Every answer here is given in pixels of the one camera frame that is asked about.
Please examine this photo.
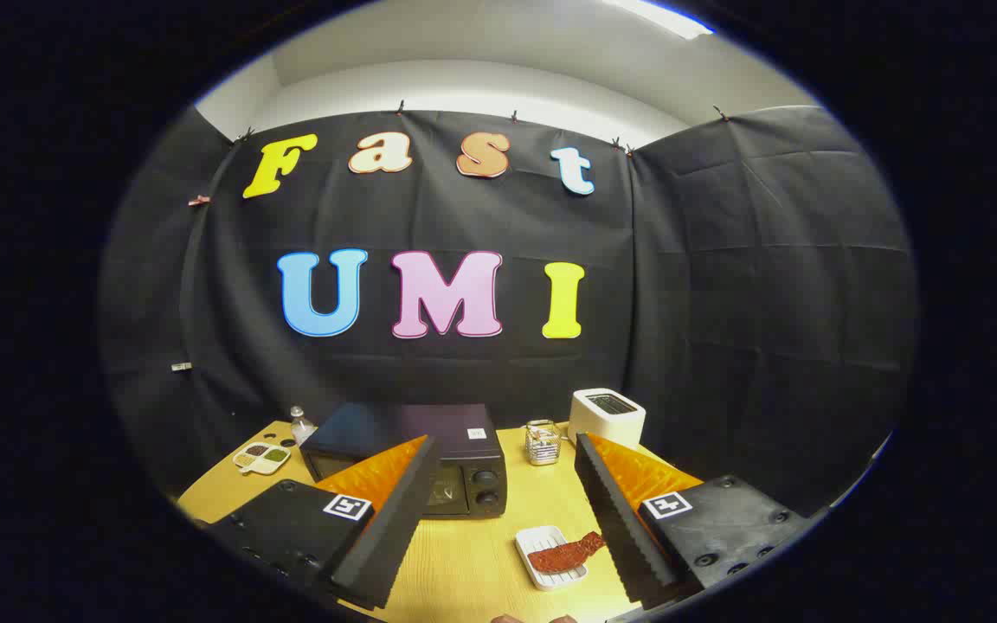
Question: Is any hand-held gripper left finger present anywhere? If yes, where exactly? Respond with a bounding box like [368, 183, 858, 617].
[204, 435, 441, 611]

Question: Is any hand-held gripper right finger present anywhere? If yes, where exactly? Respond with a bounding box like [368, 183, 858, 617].
[574, 433, 811, 608]

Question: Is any red meat slice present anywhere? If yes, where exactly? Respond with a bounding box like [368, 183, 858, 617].
[527, 531, 608, 575]

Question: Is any black toaster oven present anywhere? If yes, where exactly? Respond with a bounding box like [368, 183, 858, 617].
[299, 402, 508, 520]

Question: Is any white pop-up toaster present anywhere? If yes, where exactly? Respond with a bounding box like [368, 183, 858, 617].
[568, 389, 647, 451]

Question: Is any white rectangular plate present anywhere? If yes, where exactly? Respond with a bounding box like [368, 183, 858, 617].
[515, 525, 590, 592]

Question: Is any clear glass jar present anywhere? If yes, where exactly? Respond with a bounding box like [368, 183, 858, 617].
[525, 420, 562, 467]

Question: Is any white divided condiment dish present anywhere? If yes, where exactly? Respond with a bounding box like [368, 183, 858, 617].
[233, 441, 292, 476]

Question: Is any black backdrop cloth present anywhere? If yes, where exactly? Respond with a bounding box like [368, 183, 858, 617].
[99, 106, 919, 520]

